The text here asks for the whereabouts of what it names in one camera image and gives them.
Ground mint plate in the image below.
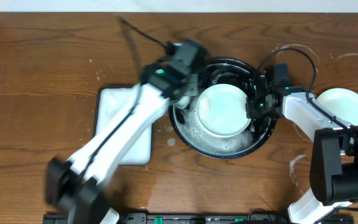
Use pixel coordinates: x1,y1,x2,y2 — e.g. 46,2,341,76
196,84,251,137
317,88,358,126

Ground green scrubbing sponge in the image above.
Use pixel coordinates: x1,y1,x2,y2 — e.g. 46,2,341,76
173,96,191,110

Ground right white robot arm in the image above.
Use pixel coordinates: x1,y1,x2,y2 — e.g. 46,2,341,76
246,64,358,223

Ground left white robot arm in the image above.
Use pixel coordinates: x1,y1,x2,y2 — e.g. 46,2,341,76
45,40,209,223

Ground round black tray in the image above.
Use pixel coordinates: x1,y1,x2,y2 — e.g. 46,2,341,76
168,58,277,159

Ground rectangular black foam tray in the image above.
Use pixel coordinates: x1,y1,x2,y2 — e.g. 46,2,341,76
93,85,152,166

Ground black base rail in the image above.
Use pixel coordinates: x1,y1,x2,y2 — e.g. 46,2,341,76
42,210,355,224

